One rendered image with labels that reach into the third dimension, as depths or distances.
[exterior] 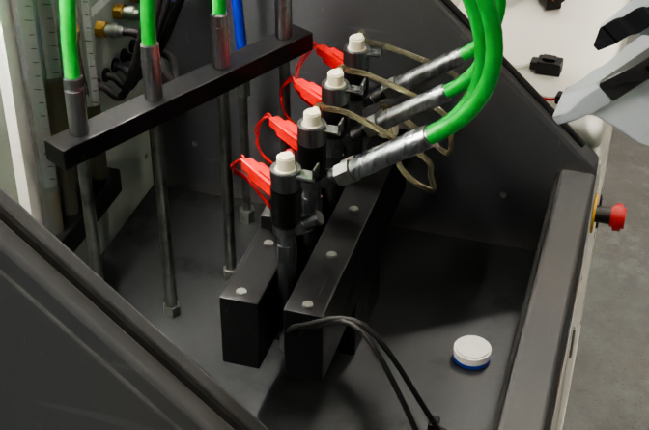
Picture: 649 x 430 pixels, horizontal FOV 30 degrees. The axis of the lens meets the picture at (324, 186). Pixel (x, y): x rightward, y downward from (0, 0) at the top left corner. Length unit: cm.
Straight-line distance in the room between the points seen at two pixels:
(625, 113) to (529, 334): 42
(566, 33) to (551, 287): 49
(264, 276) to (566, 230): 33
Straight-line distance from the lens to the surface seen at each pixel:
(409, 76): 126
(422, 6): 131
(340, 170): 105
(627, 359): 259
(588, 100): 76
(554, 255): 124
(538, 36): 159
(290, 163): 106
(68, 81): 111
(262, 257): 116
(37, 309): 77
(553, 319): 116
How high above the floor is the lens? 168
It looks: 34 degrees down
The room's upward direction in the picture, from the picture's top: straight up
